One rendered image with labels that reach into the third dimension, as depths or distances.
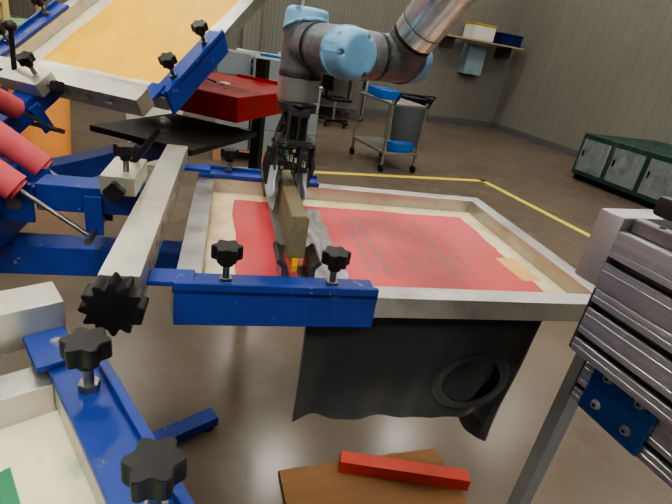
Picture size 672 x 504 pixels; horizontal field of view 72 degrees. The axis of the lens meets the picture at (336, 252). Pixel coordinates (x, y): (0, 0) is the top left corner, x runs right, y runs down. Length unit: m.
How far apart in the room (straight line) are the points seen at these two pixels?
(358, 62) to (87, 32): 1.17
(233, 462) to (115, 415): 1.28
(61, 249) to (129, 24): 0.94
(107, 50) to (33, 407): 1.24
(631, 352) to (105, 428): 0.55
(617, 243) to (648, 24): 9.33
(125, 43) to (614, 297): 1.45
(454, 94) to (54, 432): 10.97
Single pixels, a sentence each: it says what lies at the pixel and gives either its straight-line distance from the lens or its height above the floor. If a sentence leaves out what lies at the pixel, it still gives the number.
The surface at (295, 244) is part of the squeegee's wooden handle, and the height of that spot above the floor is 1.03.
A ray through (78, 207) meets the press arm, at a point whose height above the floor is 1.00.
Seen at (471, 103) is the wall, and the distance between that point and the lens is 11.57.
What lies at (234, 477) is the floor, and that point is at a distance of 1.72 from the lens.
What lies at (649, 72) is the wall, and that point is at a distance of 9.64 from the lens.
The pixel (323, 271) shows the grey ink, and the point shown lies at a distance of 0.84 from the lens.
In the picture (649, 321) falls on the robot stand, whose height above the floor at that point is 1.12.
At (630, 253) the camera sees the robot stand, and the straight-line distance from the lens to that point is 0.62.
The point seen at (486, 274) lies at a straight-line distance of 1.01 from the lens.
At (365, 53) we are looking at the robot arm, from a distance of 0.75.
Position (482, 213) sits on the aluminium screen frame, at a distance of 1.32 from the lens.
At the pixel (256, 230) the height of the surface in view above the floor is 0.96.
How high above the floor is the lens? 1.35
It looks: 25 degrees down
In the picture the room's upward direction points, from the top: 10 degrees clockwise
